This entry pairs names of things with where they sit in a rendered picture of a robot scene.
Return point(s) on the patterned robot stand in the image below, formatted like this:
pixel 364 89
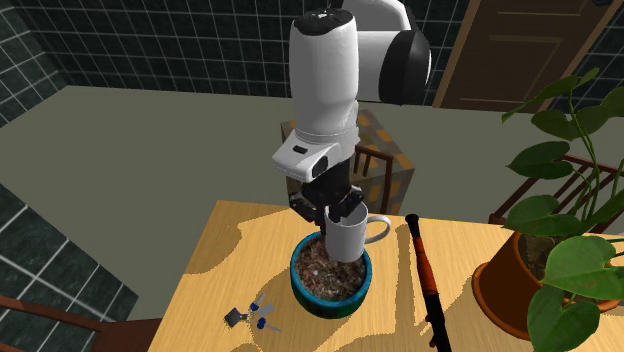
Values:
pixel 385 146

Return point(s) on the blue bowl with brown filling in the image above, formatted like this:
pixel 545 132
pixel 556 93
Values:
pixel 327 285

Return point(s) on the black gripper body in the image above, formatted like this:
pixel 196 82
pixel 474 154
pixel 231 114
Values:
pixel 330 187

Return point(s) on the key bunch with blue caps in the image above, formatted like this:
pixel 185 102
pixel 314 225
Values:
pixel 236 317

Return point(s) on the wooden table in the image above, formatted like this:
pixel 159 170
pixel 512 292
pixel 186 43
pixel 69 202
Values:
pixel 219 278

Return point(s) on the brown wooden door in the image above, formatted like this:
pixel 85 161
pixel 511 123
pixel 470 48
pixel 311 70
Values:
pixel 512 53

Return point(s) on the brown wooden chair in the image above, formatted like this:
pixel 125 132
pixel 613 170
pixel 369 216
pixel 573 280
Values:
pixel 560 187
pixel 387 180
pixel 122 336

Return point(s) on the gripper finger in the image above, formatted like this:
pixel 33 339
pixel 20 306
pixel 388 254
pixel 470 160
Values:
pixel 306 208
pixel 349 204

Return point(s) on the black and orange stick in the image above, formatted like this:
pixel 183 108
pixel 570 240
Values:
pixel 429 282

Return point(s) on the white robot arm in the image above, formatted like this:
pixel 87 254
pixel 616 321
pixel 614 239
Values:
pixel 322 83

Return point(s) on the white mug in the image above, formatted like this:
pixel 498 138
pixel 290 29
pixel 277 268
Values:
pixel 345 239

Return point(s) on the green plant in orange pot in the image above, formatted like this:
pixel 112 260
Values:
pixel 502 292

